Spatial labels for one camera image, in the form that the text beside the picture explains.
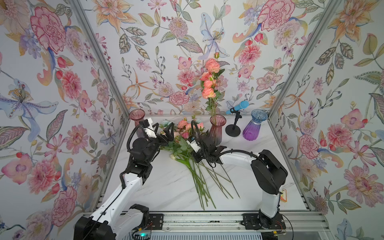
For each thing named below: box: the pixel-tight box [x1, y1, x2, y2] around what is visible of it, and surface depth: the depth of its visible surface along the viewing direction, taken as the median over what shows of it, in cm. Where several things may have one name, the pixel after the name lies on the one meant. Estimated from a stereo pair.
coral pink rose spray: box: [201, 79, 221, 116], surface depth 82 cm
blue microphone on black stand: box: [225, 100, 250, 137], surface depth 112 cm
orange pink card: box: [280, 188, 287, 203], surface depth 82 cm
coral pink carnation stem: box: [205, 52, 225, 77], surface depth 84 cm
